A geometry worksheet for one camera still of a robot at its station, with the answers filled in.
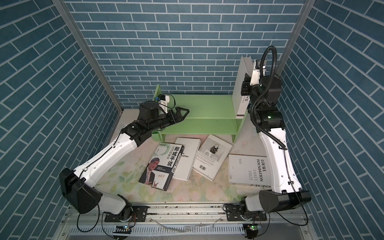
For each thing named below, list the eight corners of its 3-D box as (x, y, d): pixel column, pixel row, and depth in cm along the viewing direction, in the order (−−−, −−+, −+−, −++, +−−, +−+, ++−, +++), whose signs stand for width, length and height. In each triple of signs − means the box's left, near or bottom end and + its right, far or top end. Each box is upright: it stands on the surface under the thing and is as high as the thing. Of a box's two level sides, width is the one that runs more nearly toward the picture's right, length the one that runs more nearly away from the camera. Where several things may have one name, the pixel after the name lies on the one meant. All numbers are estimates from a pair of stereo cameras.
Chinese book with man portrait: (140, 183, 85) (136, 179, 79) (161, 145, 101) (159, 139, 95) (167, 193, 81) (165, 189, 76) (184, 151, 98) (184, 145, 92)
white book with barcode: (186, 164, 92) (185, 162, 89) (207, 136, 106) (207, 132, 103) (213, 182, 85) (213, 180, 82) (232, 149, 99) (233, 146, 96)
